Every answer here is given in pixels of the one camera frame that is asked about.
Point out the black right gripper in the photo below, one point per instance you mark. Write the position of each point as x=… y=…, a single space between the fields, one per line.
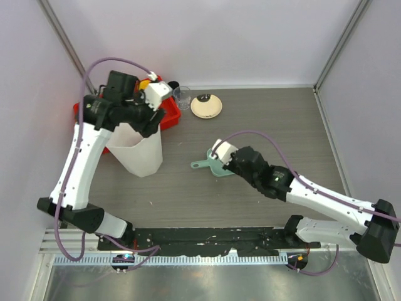
x=230 y=165

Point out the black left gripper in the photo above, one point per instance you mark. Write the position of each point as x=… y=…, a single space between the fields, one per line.
x=151 y=125

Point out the green dustpan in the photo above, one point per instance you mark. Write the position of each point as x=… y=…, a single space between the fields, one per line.
x=214 y=165

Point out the white translucent waste bin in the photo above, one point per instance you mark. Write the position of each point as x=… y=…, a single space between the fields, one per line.
x=140 y=156

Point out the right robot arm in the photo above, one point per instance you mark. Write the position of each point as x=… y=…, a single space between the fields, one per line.
x=369 y=228

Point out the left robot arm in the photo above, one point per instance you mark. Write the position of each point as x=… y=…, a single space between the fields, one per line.
x=120 y=102

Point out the red plastic tray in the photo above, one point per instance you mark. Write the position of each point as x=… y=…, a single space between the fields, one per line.
x=171 y=118

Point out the yellow mug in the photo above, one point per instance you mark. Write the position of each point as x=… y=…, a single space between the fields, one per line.
x=143 y=85

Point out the black cup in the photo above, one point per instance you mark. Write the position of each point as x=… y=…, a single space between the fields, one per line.
x=174 y=85

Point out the clear glass cup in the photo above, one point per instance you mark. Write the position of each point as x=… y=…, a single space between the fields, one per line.
x=182 y=97

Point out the cream round plate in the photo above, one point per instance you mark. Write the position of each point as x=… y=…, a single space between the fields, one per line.
x=206 y=106

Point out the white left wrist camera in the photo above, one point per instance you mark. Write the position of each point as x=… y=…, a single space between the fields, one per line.
x=156 y=92

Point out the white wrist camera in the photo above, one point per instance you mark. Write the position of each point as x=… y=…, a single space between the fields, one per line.
x=223 y=151
x=156 y=92

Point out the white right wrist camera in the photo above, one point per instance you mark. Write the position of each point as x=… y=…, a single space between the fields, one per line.
x=223 y=151

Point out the white slotted cable duct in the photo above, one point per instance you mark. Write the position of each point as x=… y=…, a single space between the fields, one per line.
x=115 y=259

